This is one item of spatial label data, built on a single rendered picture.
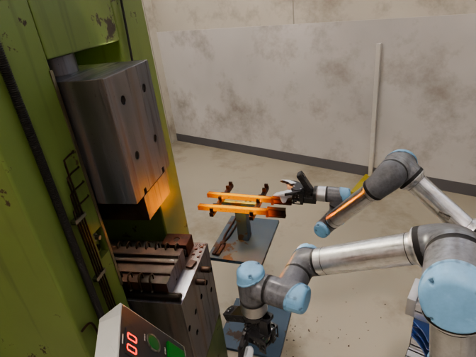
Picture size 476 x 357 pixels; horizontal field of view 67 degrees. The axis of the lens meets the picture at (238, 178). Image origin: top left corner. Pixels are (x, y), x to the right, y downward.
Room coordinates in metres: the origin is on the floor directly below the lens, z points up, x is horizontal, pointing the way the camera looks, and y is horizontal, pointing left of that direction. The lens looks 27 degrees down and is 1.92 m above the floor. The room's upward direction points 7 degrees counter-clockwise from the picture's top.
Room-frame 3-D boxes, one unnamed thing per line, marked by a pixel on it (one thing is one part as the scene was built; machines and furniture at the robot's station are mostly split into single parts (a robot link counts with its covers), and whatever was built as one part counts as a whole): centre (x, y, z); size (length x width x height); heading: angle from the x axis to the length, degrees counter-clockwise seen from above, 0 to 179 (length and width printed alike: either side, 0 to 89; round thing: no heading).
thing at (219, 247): (1.80, 0.05, 0.73); 0.60 x 0.04 x 0.01; 157
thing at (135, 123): (1.25, 0.49, 1.56); 0.42 x 0.39 x 0.40; 76
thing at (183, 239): (1.35, 0.31, 0.95); 0.12 x 0.09 x 0.07; 76
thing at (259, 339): (0.73, -0.01, 1.07); 0.09 x 0.08 x 0.12; 50
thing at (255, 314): (0.74, 0.00, 1.15); 0.08 x 0.08 x 0.05
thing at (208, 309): (1.26, 0.49, 0.69); 0.56 x 0.38 x 0.45; 76
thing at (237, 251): (1.65, 0.00, 0.71); 0.40 x 0.30 x 0.02; 158
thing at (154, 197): (1.21, 0.50, 1.32); 0.42 x 0.20 x 0.10; 76
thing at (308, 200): (1.52, -0.31, 1.03); 0.12 x 0.08 x 0.09; 67
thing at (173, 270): (1.21, 0.50, 0.96); 0.42 x 0.20 x 0.09; 76
